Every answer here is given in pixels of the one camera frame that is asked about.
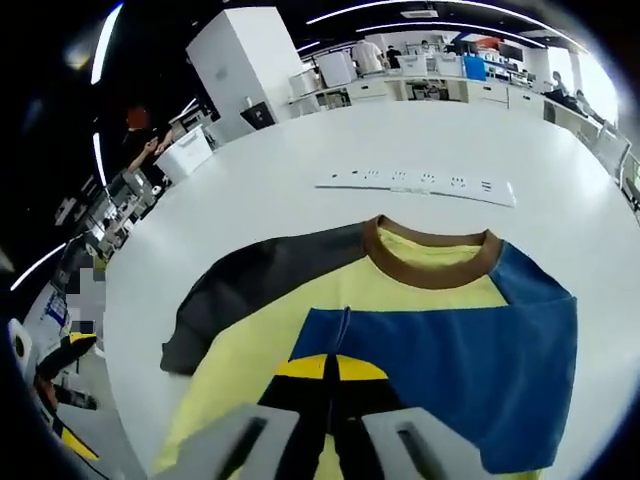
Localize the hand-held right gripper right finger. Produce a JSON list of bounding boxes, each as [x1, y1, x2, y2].
[[332, 353, 501, 480]]

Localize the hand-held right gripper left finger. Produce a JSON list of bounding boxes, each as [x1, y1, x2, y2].
[[164, 353, 333, 480]]

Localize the yellow blue black garment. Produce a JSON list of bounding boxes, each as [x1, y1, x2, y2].
[[152, 214, 580, 480]]

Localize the person's left hand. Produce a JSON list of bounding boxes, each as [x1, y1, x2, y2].
[[33, 377, 60, 426]]

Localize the cluttered side workbench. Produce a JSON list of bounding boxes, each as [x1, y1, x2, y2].
[[49, 164, 169, 281]]

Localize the white table socket panel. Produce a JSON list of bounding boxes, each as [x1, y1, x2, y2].
[[314, 167, 517, 209]]

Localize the white storage box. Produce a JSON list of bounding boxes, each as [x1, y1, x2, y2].
[[152, 124, 214, 179]]

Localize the white counter cabinets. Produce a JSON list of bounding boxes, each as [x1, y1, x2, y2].
[[289, 74, 547, 120]]

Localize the white cabinet unit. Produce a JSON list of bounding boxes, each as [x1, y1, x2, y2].
[[317, 52, 357, 89]]

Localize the white square pillar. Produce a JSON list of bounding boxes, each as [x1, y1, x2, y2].
[[185, 9, 304, 144]]

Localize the long ceiling light strip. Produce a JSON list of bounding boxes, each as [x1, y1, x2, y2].
[[305, 0, 567, 27], [294, 21, 542, 52]]

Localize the red blue wall graphic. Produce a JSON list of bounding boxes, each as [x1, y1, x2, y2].
[[449, 32, 502, 52]]

